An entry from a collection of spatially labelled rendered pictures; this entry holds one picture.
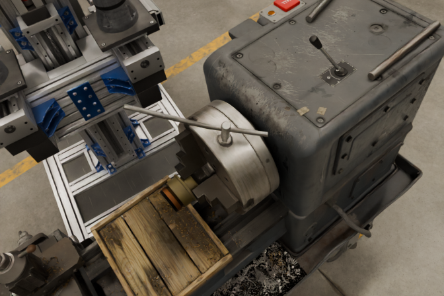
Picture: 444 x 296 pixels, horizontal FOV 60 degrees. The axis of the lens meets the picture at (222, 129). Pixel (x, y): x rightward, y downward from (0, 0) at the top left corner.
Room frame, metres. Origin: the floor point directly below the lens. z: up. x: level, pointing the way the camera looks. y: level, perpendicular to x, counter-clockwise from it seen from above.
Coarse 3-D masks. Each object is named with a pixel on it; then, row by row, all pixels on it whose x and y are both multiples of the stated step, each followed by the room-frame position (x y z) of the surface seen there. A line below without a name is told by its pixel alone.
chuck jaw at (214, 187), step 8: (216, 176) 0.53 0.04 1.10; (200, 184) 0.52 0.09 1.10; (208, 184) 0.51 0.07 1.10; (216, 184) 0.51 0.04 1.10; (224, 184) 0.50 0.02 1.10; (200, 192) 0.49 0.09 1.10; (208, 192) 0.49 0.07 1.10; (216, 192) 0.48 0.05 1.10; (224, 192) 0.48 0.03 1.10; (232, 192) 0.48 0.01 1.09; (200, 200) 0.48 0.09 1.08; (208, 200) 0.48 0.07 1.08; (216, 200) 0.47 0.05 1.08; (224, 200) 0.46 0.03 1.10; (232, 200) 0.45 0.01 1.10; (248, 200) 0.45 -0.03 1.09; (224, 208) 0.45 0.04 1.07; (232, 208) 0.44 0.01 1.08
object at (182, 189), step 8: (176, 176) 0.54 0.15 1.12; (168, 184) 0.53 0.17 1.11; (176, 184) 0.52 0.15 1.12; (184, 184) 0.51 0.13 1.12; (192, 184) 0.52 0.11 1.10; (160, 192) 0.51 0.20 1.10; (168, 192) 0.50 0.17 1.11; (176, 192) 0.50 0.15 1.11; (184, 192) 0.50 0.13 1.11; (192, 192) 0.50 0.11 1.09; (168, 200) 0.48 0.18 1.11; (176, 200) 0.48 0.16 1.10; (184, 200) 0.48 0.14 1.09; (192, 200) 0.49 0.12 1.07; (176, 208) 0.47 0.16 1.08
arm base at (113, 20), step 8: (128, 0) 1.24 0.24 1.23; (96, 8) 1.20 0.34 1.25; (104, 8) 1.18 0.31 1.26; (112, 8) 1.17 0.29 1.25; (120, 8) 1.18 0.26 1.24; (128, 8) 1.21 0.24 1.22; (96, 16) 1.21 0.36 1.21; (104, 16) 1.18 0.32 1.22; (112, 16) 1.17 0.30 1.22; (120, 16) 1.17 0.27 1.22; (128, 16) 1.18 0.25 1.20; (136, 16) 1.21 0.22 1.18; (104, 24) 1.18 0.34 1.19; (112, 24) 1.16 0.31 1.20; (120, 24) 1.16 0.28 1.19; (128, 24) 1.17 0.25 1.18; (112, 32) 1.16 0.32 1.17
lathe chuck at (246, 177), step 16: (208, 112) 0.65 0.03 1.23; (192, 128) 0.61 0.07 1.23; (208, 144) 0.55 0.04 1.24; (240, 144) 0.54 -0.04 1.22; (208, 160) 0.56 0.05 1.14; (224, 160) 0.50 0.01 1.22; (240, 160) 0.50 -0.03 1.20; (256, 160) 0.50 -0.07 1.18; (224, 176) 0.50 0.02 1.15; (240, 176) 0.47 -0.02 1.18; (256, 176) 0.48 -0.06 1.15; (240, 192) 0.44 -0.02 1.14; (256, 192) 0.45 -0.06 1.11; (240, 208) 0.45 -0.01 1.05
